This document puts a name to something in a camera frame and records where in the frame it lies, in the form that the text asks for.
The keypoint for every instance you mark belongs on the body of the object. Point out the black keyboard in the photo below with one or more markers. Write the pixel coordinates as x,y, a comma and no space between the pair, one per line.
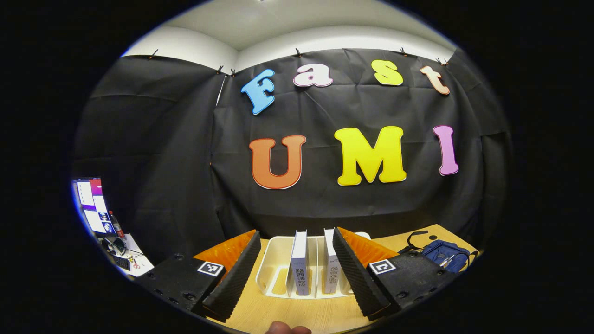
121,262

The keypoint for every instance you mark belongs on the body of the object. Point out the white book with blue cover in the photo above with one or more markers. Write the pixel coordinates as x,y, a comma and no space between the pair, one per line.
330,273

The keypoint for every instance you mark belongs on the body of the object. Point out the white plastic bookshelf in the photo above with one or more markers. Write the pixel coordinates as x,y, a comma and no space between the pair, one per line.
276,260

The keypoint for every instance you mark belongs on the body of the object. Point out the dark blue schoolbag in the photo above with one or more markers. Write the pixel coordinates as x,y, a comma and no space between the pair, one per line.
443,255

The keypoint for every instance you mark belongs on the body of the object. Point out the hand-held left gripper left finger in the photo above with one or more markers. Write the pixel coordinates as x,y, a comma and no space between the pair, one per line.
232,278

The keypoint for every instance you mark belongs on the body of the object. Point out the white side desk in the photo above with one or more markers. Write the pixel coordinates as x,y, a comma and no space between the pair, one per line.
141,260

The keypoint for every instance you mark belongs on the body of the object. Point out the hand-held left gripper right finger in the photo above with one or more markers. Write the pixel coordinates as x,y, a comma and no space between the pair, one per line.
359,278

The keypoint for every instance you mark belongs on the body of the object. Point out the computer monitor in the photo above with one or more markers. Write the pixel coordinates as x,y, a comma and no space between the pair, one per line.
93,204

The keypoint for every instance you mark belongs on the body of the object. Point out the red drink bottle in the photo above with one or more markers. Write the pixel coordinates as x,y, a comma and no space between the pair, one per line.
116,225

